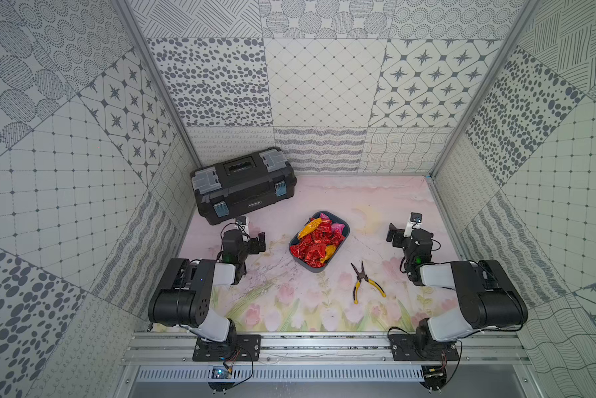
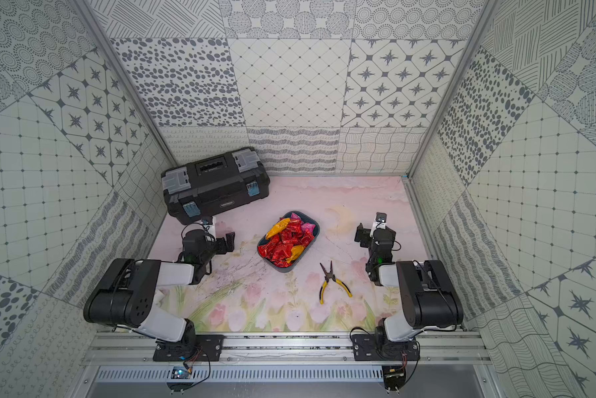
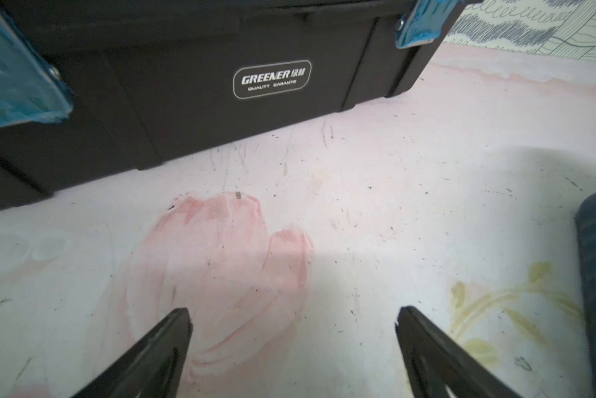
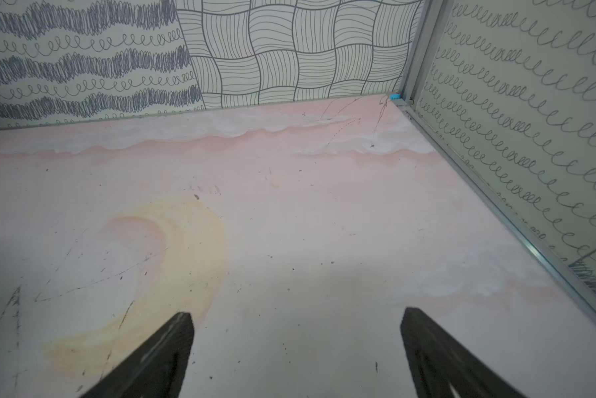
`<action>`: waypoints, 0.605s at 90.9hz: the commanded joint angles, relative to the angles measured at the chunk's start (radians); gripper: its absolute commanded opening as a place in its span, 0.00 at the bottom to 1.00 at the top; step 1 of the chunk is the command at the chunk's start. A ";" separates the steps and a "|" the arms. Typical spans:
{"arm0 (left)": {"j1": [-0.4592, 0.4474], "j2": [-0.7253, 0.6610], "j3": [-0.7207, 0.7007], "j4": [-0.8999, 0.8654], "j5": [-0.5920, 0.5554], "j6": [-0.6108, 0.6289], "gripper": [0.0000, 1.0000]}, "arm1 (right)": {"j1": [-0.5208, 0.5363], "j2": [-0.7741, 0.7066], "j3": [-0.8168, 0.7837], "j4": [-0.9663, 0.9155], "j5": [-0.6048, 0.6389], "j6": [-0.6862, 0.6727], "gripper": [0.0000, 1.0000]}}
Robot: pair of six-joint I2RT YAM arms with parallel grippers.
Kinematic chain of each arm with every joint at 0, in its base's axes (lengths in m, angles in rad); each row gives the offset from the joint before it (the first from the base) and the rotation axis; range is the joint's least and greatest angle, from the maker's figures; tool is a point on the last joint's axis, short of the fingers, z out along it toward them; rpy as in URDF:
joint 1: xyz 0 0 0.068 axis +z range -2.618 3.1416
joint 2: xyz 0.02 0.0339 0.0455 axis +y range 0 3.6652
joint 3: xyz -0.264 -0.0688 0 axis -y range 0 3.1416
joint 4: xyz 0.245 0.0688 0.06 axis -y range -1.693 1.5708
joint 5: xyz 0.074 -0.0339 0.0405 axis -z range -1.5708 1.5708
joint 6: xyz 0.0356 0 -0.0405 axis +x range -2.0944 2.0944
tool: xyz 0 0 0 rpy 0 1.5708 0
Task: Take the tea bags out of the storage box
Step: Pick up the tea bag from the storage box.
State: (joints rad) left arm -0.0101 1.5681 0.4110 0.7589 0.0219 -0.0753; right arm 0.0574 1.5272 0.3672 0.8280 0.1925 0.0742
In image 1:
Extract yellow tea bag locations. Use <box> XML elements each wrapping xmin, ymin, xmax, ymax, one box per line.
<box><xmin>298</xmin><ymin>218</ymin><xmax>322</xmax><ymax>240</ymax></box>
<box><xmin>320</xmin><ymin>245</ymin><xmax>337</xmax><ymax>264</ymax></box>

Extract magenta tea bag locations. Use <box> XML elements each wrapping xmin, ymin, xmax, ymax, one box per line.
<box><xmin>320</xmin><ymin>212</ymin><xmax>346</xmax><ymax>235</ymax></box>

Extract teal plastic storage box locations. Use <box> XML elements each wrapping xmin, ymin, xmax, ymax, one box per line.
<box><xmin>288</xmin><ymin>210</ymin><xmax>351</xmax><ymax>274</ymax></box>

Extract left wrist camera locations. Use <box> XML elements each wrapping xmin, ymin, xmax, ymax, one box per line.
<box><xmin>235</xmin><ymin>216</ymin><xmax>249</xmax><ymax>235</ymax></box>

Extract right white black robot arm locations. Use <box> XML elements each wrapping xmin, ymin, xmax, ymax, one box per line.
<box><xmin>386</xmin><ymin>222</ymin><xmax>528</xmax><ymax>351</ymax></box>

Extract black plastic toolbox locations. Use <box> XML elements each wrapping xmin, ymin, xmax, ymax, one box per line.
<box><xmin>190</xmin><ymin>147</ymin><xmax>297</xmax><ymax>225</ymax></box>

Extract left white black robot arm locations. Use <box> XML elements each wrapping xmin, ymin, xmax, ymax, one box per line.
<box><xmin>147</xmin><ymin>229</ymin><xmax>267</xmax><ymax>348</ymax></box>

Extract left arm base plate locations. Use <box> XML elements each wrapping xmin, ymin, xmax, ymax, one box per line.
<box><xmin>192</xmin><ymin>334</ymin><xmax>262</xmax><ymax>363</ymax></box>

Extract white ventilation grille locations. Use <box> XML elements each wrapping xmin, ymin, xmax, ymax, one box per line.
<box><xmin>136</xmin><ymin>365</ymin><xmax>424</xmax><ymax>383</ymax></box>

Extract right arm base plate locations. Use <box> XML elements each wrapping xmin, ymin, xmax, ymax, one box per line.
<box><xmin>387</xmin><ymin>333</ymin><xmax>460</xmax><ymax>363</ymax></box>

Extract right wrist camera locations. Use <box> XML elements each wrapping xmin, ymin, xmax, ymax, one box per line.
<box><xmin>404</xmin><ymin>212</ymin><xmax>422</xmax><ymax>237</ymax></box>

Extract yellow handled pliers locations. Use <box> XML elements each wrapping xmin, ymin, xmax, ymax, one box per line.
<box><xmin>351</xmin><ymin>262</ymin><xmax>387</xmax><ymax>305</ymax></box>

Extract aluminium mounting rail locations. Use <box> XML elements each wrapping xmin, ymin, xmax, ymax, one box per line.
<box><xmin>121</xmin><ymin>331</ymin><xmax>529</xmax><ymax>366</ymax></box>

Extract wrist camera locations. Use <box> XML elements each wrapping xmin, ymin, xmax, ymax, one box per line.
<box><xmin>404</xmin><ymin>212</ymin><xmax>422</xmax><ymax>237</ymax></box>
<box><xmin>235</xmin><ymin>216</ymin><xmax>249</xmax><ymax>235</ymax></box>

